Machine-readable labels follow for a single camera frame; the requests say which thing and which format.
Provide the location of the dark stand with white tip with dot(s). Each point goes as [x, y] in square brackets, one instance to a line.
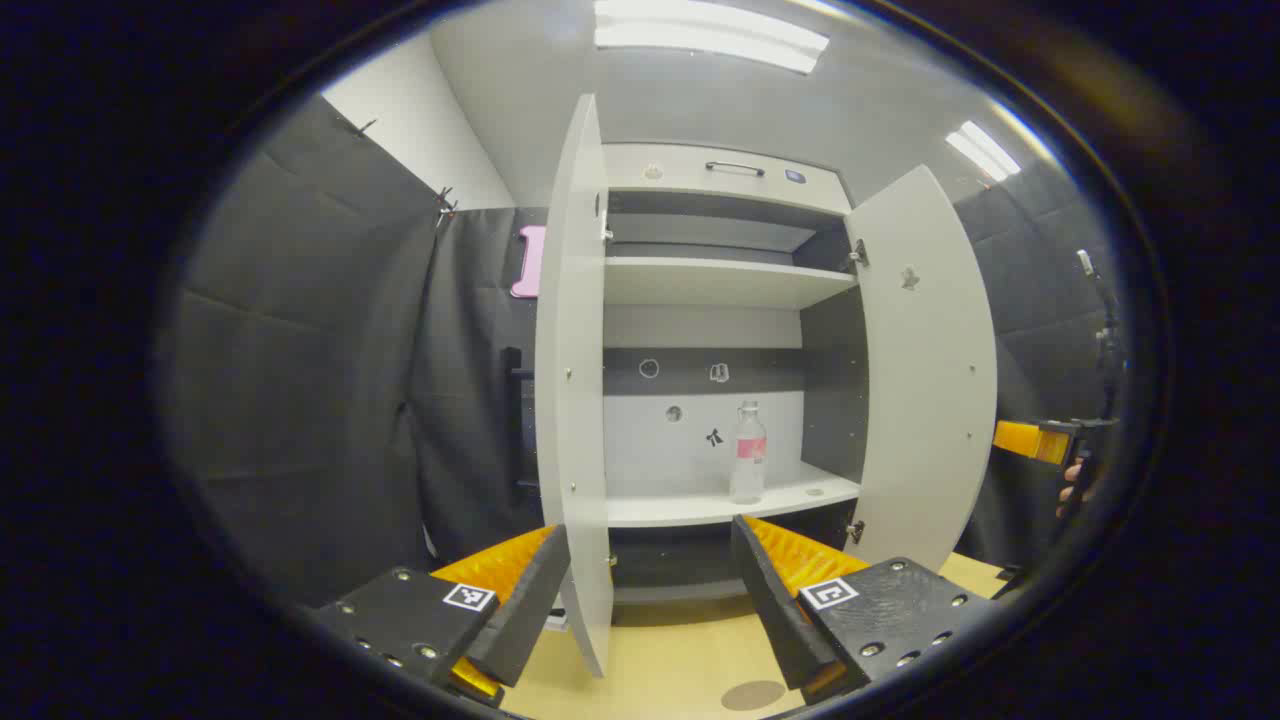
[1105, 340]

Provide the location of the grey cabinet door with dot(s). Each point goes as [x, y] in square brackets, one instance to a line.
[925, 400]
[575, 350]

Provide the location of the grey cabinet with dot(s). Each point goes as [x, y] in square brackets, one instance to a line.
[700, 340]

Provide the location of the clear bottle with pink label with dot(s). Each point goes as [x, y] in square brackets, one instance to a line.
[747, 470]

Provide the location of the small ceiling light panel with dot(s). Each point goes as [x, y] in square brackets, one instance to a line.
[983, 150]

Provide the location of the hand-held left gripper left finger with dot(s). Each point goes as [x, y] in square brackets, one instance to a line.
[525, 610]

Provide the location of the black backdrop cloth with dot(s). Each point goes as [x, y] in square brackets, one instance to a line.
[330, 400]

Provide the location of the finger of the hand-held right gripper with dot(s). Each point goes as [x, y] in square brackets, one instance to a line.
[1025, 438]

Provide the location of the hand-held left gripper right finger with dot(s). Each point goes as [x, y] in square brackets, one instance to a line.
[775, 610]

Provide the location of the large ceiling light panel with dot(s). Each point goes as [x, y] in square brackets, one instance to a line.
[710, 35]

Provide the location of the black cloth clip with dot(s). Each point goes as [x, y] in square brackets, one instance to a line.
[366, 127]
[445, 203]

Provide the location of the grey cabinet shelf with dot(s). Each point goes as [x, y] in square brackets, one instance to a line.
[700, 282]

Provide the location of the round brown coaster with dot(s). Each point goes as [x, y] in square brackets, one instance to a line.
[753, 695]

